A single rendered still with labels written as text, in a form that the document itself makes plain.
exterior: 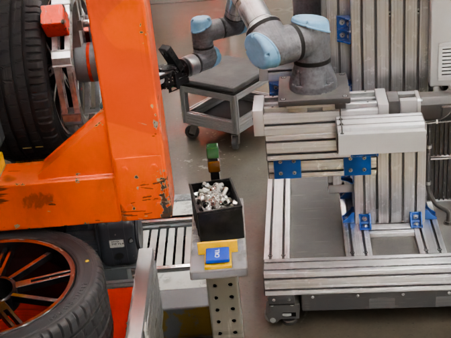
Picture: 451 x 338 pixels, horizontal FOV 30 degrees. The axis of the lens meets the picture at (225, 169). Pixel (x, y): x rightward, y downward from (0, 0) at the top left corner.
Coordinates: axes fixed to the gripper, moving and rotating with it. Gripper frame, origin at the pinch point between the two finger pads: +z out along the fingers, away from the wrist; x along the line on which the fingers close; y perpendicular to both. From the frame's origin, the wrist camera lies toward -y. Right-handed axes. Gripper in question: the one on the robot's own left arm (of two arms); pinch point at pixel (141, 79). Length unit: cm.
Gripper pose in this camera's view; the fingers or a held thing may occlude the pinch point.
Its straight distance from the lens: 288.2
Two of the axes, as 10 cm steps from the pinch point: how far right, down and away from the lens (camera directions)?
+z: -7.0, 3.7, -6.1
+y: 0.9, 8.9, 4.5
